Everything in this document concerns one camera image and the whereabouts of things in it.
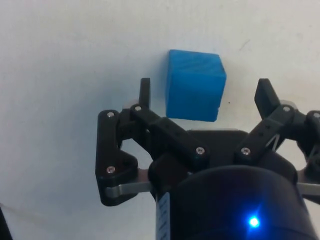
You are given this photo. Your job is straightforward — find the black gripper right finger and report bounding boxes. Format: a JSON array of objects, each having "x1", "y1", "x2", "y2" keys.
[{"x1": 233, "y1": 78, "x2": 320, "y2": 175}]

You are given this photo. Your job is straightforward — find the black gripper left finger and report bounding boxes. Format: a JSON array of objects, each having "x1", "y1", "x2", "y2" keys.
[{"x1": 94, "y1": 77, "x2": 211, "y2": 207}]

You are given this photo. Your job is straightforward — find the large blue cube block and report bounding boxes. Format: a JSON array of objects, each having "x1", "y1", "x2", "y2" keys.
[{"x1": 165, "y1": 49, "x2": 228, "y2": 123}]

